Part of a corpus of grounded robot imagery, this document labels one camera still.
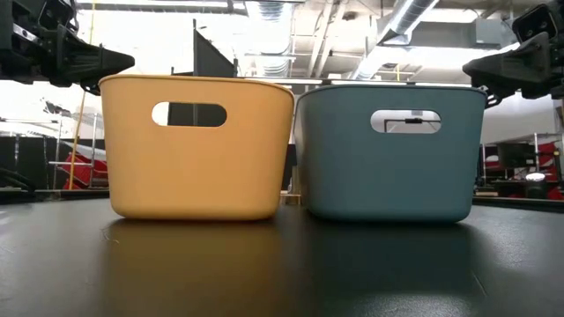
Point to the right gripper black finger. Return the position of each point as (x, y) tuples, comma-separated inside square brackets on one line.
[(515, 66)]

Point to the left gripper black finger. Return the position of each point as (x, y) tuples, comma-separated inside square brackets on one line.
[(83, 61)]

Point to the red background equipment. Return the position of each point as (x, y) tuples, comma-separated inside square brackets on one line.
[(88, 176), (548, 152)]

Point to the black partition panel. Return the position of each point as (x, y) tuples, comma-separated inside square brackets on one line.
[(211, 64)]

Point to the yellow plastic bin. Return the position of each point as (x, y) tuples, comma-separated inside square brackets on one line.
[(194, 171)]

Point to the blue plastic bin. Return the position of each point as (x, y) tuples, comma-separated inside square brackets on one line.
[(388, 176)]

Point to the black table mat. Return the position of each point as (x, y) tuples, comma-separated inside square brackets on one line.
[(282, 264)]

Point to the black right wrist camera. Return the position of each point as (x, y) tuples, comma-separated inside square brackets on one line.
[(535, 22)]

